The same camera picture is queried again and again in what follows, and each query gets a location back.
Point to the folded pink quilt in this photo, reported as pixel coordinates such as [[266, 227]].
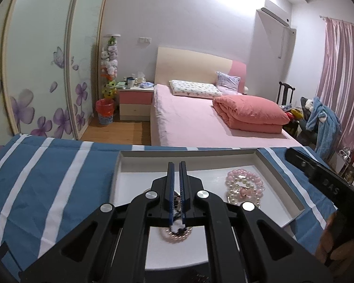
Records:
[[250, 112]]

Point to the pile of colourful toys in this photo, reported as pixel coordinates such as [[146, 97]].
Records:
[[295, 113]]

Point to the dark wooden chair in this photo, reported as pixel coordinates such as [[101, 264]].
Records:
[[286, 93]]

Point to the grey cardboard tray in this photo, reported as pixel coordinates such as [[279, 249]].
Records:
[[141, 177]]

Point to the pink curtain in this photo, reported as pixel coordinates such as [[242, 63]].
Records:
[[342, 88]]

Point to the purple patterned pillow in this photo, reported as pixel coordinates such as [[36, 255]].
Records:
[[228, 82]]

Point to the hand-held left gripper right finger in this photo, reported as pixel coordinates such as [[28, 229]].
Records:
[[183, 194]]

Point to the column of plush toys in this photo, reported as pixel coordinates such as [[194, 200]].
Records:
[[109, 59]]

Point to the blue fleece garment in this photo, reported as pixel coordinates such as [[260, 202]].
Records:
[[327, 123]]

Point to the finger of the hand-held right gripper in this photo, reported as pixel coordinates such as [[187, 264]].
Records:
[[301, 160]]

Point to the curtain rod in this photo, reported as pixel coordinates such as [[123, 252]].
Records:
[[342, 20]]

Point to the pink white nightstand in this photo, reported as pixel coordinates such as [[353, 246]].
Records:
[[135, 103]]

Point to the person's right hand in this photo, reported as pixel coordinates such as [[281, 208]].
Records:
[[327, 235]]

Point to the white air conditioner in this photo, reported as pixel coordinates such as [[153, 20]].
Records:
[[275, 11]]

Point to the tissue box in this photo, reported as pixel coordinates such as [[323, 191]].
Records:
[[139, 78]]

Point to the white patterned pillow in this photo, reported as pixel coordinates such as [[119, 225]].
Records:
[[194, 89]]

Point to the flower print sliding wardrobe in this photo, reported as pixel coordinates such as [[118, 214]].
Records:
[[41, 50]]

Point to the blue folded cloth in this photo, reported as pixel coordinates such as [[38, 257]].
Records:
[[147, 85]]

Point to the red trash bin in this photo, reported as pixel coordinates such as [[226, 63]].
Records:
[[105, 112]]

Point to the blue white striped cloth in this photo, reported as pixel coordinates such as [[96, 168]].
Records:
[[50, 168]]

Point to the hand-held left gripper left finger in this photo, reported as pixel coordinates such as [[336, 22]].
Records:
[[170, 194]]

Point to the white wall switch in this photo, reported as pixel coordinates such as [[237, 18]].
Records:
[[144, 39]]

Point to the bed with pink sheet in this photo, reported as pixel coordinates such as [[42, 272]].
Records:
[[188, 118]]

